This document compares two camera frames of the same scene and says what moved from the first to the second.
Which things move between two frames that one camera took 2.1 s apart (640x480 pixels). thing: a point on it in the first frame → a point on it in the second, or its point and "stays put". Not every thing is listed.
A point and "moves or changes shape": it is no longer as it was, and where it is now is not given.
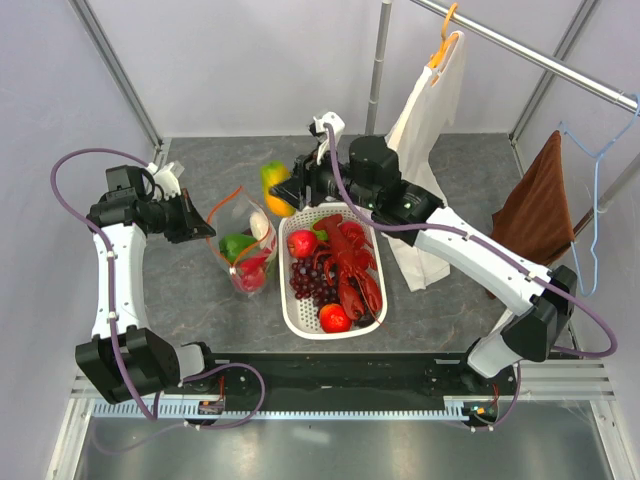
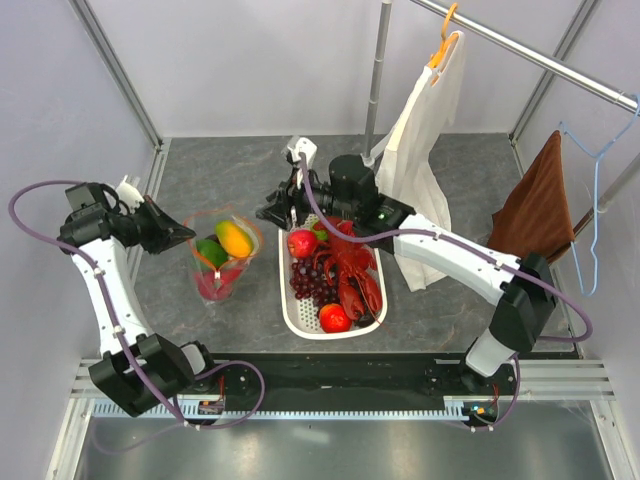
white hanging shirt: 429,106 stays put
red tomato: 334,319 stays put
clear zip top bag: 242,239 moves or changes shape
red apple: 251,282 → 218,284
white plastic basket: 300,315 stays put
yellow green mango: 273,174 → 234,239
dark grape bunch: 308,280 stays put
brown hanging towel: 536,219 stays put
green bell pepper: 232,245 → 212,251
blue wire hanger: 596,155 stays put
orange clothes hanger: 446,40 stays put
